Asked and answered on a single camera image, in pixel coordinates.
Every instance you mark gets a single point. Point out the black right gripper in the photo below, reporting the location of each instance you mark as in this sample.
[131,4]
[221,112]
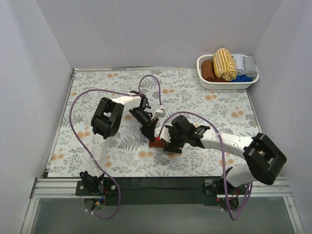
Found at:
[170,140]

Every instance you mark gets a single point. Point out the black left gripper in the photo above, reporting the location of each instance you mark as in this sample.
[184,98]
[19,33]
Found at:
[148,126]

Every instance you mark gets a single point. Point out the brown towel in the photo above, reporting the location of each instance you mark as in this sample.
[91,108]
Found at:
[219,80]
[207,71]
[157,144]

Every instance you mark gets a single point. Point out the yellow striped towel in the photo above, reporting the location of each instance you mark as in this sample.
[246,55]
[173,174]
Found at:
[224,66]

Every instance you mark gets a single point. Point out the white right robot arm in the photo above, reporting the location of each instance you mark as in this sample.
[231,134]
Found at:
[264,160]

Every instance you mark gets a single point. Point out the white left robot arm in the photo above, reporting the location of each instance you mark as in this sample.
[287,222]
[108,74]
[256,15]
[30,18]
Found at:
[105,124]

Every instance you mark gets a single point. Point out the floral patterned table mat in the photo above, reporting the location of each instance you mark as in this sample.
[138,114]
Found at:
[129,154]

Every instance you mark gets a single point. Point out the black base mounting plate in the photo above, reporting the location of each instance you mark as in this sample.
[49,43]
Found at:
[208,191]

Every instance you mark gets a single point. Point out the white plastic basket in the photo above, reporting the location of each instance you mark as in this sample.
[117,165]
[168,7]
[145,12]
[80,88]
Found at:
[220,85]

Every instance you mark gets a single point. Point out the rolled grey towel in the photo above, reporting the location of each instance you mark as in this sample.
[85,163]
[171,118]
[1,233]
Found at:
[250,67]

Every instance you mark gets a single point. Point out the rolled light blue towel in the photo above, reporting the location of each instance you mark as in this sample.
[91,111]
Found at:
[239,64]

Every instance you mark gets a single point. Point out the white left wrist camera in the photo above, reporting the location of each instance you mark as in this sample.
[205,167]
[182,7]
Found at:
[160,113]

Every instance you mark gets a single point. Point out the aluminium frame rail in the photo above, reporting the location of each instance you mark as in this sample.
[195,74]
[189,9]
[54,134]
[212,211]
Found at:
[66,188]

